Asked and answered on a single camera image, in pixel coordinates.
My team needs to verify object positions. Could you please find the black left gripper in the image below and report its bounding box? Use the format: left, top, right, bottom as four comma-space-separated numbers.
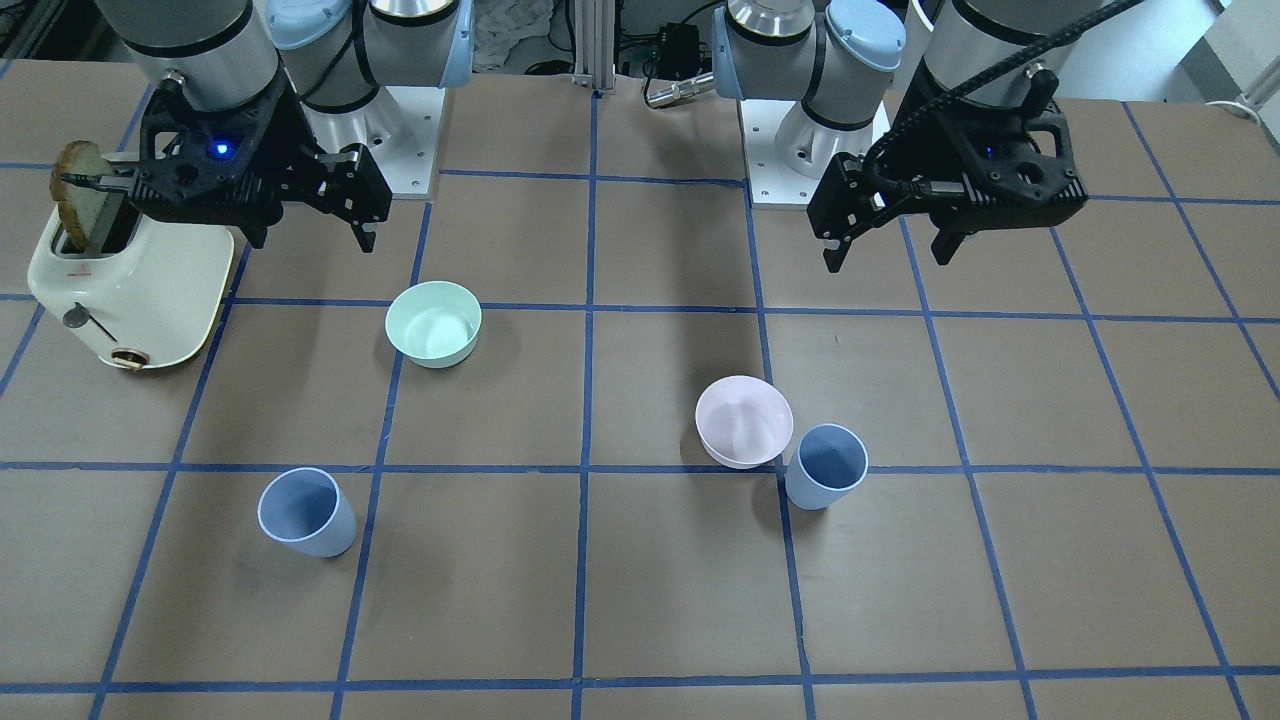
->
806, 76, 1089, 274

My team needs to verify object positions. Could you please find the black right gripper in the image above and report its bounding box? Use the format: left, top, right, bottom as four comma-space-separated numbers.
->
131, 76, 393, 254

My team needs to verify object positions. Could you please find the blue cup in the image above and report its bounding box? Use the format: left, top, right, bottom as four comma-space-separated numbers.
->
783, 423, 870, 511
256, 468, 357, 559

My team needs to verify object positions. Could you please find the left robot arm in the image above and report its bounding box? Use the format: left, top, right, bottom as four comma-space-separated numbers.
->
710, 1, 1100, 273

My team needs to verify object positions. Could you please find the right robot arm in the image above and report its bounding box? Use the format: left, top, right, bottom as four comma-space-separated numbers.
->
99, 1, 475, 252

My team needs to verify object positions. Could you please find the mint green bowl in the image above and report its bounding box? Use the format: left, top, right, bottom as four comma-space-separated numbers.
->
384, 281, 483, 369

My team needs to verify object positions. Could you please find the cream white toaster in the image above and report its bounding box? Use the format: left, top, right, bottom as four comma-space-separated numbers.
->
27, 209, 236, 370

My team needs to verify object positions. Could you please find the pink white bowl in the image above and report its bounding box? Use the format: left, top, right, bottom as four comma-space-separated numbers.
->
694, 375, 794, 470

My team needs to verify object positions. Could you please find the toast bread slice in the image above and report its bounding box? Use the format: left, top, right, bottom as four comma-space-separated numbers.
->
49, 140, 115, 252

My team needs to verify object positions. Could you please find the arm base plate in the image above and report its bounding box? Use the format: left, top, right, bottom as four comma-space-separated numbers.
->
303, 86, 448, 200
739, 97, 891, 211

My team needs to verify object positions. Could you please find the aluminium frame post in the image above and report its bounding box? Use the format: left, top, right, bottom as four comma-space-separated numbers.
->
566, 1, 618, 97

